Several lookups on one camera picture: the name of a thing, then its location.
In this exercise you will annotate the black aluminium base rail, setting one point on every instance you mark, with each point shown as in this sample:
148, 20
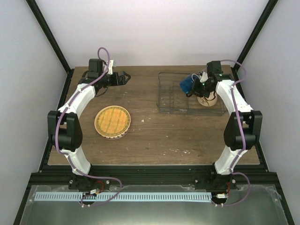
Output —
198, 176

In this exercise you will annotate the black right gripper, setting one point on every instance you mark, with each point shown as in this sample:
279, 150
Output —
195, 90

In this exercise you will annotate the black frame post left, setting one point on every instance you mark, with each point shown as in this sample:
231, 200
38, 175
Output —
48, 33

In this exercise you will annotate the blue ceramic mug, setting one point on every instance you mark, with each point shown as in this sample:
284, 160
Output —
186, 83

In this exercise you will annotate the grey wire dish rack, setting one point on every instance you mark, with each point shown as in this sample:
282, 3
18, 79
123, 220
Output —
171, 99

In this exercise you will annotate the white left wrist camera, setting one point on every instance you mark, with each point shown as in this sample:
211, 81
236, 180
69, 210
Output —
108, 67

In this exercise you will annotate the black frame post right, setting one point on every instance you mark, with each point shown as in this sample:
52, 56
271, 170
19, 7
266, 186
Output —
257, 29

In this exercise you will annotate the light blue slotted cable duct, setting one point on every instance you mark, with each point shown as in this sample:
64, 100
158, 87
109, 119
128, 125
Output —
126, 197

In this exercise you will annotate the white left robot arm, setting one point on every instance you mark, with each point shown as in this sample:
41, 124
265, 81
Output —
64, 129

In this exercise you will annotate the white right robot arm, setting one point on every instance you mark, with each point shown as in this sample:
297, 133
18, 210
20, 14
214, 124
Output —
243, 129

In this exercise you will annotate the black frame post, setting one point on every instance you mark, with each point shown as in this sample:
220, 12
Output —
48, 33
257, 29

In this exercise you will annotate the cream ceramic bowl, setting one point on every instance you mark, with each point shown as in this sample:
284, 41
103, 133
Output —
208, 101

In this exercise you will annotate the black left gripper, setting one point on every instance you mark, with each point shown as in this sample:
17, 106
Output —
116, 82

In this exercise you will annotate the yellow bamboo-pattern plate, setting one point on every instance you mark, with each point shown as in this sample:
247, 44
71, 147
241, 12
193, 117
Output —
112, 122

